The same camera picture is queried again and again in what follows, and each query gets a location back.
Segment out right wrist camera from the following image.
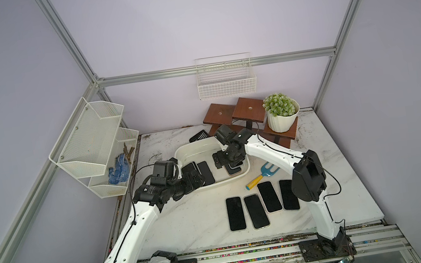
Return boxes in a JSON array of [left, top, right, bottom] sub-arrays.
[[214, 124, 237, 145]]

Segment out white mesh two-tier shelf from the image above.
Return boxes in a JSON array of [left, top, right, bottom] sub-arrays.
[[48, 98, 139, 199]]

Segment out clear case phone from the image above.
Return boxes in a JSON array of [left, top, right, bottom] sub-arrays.
[[225, 197, 247, 231]]

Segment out white case phone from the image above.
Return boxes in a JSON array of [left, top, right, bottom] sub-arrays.
[[198, 161, 216, 186], [181, 162, 204, 190]]

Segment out blue cloth in shelf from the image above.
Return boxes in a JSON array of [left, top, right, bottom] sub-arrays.
[[108, 153, 130, 185]]

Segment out brown wooden tiered stand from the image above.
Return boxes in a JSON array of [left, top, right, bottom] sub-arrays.
[[203, 97, 299, 148]]

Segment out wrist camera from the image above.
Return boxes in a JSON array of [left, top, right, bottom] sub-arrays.
[[214, 124, 237, 145], [150, 158, 179, 187]]

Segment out white pot green plant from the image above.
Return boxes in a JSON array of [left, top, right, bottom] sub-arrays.
[[263, 93, 300, 133]]

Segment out light blue case phone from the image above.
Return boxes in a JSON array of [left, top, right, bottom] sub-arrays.
[[257, 181, 283, 213]]

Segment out dark phone bottom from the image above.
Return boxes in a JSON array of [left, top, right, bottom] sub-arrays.
[[224, 164, 242, 176]]

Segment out white plastic storage box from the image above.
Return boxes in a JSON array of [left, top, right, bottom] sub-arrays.
[[174, 137, 251, 191]]

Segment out white wire wall basket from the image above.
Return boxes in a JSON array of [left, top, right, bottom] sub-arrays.
[[194, 52, 257, 100]]

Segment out black plastic scoop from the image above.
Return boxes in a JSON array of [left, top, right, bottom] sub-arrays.
[[189, 130, 209, 143]]

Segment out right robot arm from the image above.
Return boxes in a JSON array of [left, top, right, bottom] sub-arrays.
[[213, 125, 348, 257]]

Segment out pink case phone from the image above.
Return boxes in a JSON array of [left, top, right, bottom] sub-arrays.
[[244, 194, 270, 229]]

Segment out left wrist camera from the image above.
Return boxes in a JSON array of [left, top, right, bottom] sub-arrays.
[[150, 158, 179, 187]]

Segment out blue yellow garden rake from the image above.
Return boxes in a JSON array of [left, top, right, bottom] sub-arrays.
[[245, 162, 280, 191]]

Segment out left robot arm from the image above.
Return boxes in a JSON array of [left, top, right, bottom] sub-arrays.
[[104, 158, 205, 263]]

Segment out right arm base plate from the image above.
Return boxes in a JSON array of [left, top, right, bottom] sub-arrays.
[[298, 233, 357, 263]]

